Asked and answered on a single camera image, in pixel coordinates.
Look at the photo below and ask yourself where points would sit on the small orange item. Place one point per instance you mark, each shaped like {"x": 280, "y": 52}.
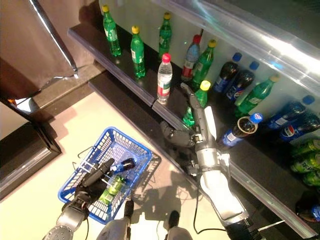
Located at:
{"x": 11, "y": 101}

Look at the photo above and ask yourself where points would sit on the black robot left foot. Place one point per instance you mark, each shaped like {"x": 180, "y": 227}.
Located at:
{"x": 129, "y": 208}

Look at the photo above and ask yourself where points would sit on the grey robot left leg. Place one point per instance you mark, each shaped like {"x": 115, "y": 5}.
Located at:
{"x": 112, "y": 231}

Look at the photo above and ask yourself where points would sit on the black robot foot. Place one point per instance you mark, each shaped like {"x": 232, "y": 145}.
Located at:
{"x": 129, "y": 208}
{"x": 174, "y": 218}

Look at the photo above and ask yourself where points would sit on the blue plastic shopping basket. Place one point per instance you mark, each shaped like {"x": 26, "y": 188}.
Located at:
{"x": 131, "y": 140}

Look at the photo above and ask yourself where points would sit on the water bottle red cap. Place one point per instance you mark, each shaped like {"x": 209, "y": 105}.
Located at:
{"x": 191, "y": 57}
{"x": 164, "y": 80}

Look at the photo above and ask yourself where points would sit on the brown cover sheet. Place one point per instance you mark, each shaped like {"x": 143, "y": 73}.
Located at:
{"x": 30, "y": 45}

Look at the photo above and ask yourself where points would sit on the grey robot right leg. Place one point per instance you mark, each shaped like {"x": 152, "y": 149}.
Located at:
{"x": 177, "y": 235}

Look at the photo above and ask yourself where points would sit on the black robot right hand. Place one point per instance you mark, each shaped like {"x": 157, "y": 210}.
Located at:
{"x": 210, "y": 125}

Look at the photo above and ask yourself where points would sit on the Pepsi cola bottle blue cap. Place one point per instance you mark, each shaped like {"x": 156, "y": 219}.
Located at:
{"x": 226, "y": 73}
{"x": 287, "y": 115}
{"x": 297, "y": 130}
{"x": 126, "y": 164}
{"x": 306, "y": 205}
{"x": 240, "y": 85}
{"x": 232, "y": 136}

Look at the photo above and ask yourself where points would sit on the green Sprite bottle yellow cap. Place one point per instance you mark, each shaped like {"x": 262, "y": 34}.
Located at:
{"x": 201, "y": 97}
{"x": 138, "y": 55}
{"x": 112, "y": 188}
{"x": 111, "y": 35}
{"x": 203, "y": 65}
{"x": 165, "y": 35}
{"x": 255, "y": 97}

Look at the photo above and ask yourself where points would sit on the black robot right foot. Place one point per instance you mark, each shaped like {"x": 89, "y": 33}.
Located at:
{"x": 174, "y": 218}

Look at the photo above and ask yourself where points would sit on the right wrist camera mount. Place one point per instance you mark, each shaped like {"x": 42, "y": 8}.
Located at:
{"x": 192, "y": 170}

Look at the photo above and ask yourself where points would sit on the row of dark pepsi bottles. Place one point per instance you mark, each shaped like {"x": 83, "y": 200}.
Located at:
{"x": 225, "y": 50}

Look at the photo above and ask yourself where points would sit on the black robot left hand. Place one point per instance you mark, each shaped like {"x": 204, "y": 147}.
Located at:
{"x": 93, "y": 180}

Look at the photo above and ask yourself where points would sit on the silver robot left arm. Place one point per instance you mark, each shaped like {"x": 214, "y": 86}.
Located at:
{"x": 67, "y": 217}

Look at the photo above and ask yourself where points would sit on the pale shelf back panel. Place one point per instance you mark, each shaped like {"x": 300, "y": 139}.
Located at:
{"x": 145, "y": 15}

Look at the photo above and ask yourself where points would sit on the grey robot leg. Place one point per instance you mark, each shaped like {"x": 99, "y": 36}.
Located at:
{"x": 177, "y": 235}
{"x": 112, "y": 231}

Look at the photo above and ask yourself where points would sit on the black base shelf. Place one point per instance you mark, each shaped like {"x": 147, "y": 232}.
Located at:
{"x": 130, "y": 107}

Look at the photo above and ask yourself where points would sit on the black shelf board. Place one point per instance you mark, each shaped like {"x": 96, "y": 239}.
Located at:
{"x": 125, "y": 62}
{"x": 262, "y": 160}

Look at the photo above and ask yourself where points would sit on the black side display stand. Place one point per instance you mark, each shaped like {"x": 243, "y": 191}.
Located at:
{"x": 30, "y": 150}

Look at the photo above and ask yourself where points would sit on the silver tape strip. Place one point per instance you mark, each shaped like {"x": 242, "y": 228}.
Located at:
{"x": 53, "y": 35}

